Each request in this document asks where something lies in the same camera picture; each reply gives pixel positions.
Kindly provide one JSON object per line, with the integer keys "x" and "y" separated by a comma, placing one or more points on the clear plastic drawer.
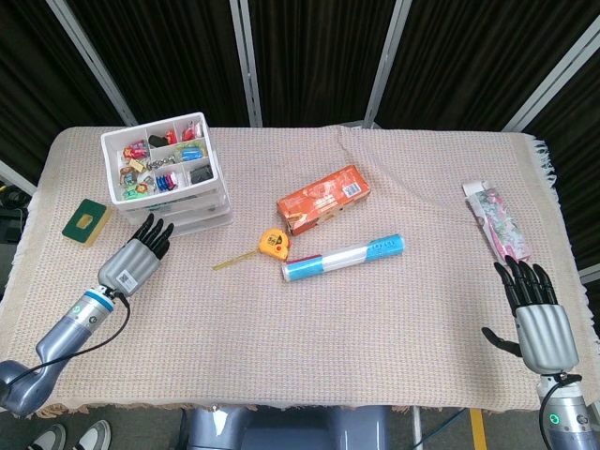
{"x": 206, "y": 211}

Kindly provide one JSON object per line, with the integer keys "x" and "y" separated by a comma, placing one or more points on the beige woven tablecloth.
{"x": 328, "y": 337}

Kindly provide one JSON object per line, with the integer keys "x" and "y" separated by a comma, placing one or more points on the red white small packet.
{"x": 190, "y": 131}

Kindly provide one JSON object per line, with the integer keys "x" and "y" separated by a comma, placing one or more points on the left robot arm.
{"x": 70, "y": 328}

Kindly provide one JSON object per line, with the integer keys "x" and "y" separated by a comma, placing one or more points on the small red item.
{"x": 171, "y": 137}

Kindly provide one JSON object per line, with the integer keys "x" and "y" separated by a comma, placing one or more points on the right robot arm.
{"x": 567, "y": 417}

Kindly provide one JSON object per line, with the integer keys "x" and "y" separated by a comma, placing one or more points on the white table leg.
{"x": 417, "y": 429}

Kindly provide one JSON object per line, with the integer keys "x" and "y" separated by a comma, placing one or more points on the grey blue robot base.
{"x": 281, "y": 431}

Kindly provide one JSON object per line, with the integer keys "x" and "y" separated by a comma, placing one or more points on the small black block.
{"x": 158, "y": 139}

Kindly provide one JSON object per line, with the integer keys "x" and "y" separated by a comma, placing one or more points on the white metal partition post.
{"x": 553, "y": 83}
{"x": 388, "y": 61}
{"x": 247, "y": 61}
{"x": 16, "y": 180}
{"x": 591, "y": 275}
{"x": 83, "y": 47}

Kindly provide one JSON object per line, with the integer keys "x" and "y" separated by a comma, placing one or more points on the white organizer trays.
{"x": 187, "y": 188}

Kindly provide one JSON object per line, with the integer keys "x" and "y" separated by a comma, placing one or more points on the grey white sneaker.
{"x": 94, "y": 436}
{"x": 47, "y": 438}

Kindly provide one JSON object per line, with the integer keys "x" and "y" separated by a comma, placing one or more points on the floral printed packet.
{"x": 497, "y": 220}

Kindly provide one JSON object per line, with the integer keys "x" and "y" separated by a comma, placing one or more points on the orange biscuit box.
{"x": 319, "y": 199}

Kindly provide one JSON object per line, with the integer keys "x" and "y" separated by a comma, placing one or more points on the blue green small packet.
{"x": 192, "y": 152}

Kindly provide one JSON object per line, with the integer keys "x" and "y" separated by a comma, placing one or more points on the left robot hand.
{"x": 129, "y": 267}

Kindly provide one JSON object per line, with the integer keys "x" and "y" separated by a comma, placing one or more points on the black binder clip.
{"x": 200, "y": 174}

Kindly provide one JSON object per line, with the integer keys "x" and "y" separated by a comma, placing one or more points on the green yellow sponge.
{"x": 86, "y": 220}

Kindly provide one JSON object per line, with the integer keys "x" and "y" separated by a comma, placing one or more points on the blue white cling film roll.
{"x": 342, "y": 258}

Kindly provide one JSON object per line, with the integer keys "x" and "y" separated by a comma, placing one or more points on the metal binder clips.
{"x": 161, "y": 161}

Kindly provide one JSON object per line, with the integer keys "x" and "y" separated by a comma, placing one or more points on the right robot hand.
{"x": 546, "y": 337}

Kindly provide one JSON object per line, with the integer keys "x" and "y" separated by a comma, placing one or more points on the yellow tape measure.
{"x": 274, "y": 244}

